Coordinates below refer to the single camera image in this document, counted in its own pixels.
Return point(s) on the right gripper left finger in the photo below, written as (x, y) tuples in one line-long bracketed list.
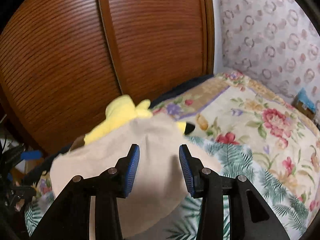
[(69, 215)]

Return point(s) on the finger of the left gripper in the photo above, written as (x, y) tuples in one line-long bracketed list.
[(30, 155)]

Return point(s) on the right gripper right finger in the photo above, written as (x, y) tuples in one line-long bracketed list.
[(250, 215)]

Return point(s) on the beige t-shirt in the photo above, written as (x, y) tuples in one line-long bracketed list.
[(159, 185)]

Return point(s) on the floral bedspread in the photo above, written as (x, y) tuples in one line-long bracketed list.
[(252, 131)]

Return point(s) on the yellow plush toy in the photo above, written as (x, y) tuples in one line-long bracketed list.
[(119, 112)]

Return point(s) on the brown wooden wardrobe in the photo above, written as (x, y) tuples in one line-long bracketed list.
[(63, 61)]

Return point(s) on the blue item on box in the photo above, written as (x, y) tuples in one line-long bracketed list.
[(304, 104)]

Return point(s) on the navy blue bed sheet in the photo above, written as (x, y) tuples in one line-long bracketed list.
[(180, 89)]

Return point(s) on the floral padded headboard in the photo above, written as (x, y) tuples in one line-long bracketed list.
[(272, 41)]

